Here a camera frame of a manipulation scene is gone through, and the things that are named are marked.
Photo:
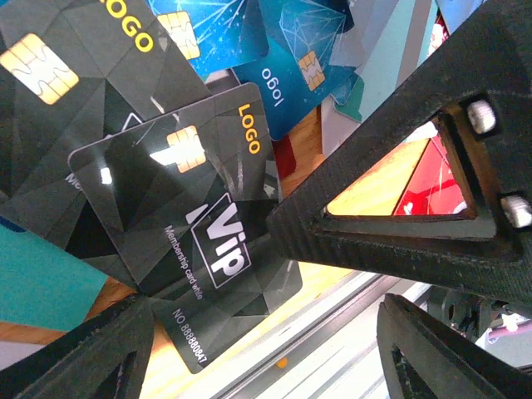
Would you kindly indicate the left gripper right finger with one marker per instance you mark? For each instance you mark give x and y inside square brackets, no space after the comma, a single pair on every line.
[477,87]

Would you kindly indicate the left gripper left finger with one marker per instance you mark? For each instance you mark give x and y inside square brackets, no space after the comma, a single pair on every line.
[105,357]

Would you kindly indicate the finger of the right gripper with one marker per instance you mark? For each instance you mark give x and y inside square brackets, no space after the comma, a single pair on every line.
[423,358]

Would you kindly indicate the black vip membership card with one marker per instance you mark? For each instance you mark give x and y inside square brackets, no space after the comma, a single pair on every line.
[184,198]

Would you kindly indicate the teal card magnetic stripe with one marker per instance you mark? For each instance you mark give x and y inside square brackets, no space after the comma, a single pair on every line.
[41,285]

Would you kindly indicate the red card front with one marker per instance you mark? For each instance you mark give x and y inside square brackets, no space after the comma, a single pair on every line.
[432,188]

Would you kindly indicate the blue logo card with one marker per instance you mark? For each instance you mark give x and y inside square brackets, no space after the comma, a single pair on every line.
[285,94]

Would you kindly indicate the black logo card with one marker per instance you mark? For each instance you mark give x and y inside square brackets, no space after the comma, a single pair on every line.
[73,72]

